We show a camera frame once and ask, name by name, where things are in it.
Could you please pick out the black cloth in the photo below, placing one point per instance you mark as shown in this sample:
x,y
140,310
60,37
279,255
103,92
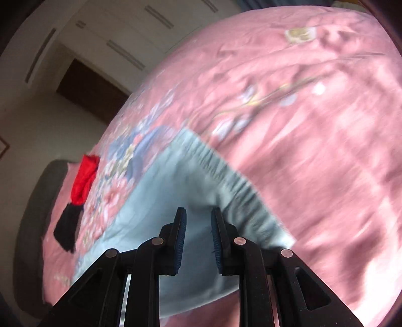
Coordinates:
x,y
67,228

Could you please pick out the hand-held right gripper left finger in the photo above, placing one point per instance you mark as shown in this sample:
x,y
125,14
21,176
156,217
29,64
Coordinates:
x,y
181,242

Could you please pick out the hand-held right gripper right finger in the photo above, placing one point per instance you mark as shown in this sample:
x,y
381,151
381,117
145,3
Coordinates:
x,y
216,242

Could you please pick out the grey bed frame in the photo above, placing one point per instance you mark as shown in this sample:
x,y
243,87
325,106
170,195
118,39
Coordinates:
x,y
34,226

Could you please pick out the dark wooden door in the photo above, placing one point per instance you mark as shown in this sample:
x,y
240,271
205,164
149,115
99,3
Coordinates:
x,y
91,89

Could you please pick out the light blue pants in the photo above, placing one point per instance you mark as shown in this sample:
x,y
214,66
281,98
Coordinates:
x,y
176,185

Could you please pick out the white wardrobe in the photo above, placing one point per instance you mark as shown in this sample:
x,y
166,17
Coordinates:
x,y
119,34

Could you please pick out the pink floral bed blanket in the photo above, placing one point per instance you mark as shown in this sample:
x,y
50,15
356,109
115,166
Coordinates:
x,y
298,141

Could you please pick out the red cloth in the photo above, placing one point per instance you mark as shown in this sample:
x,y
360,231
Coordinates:
x,y
82,180

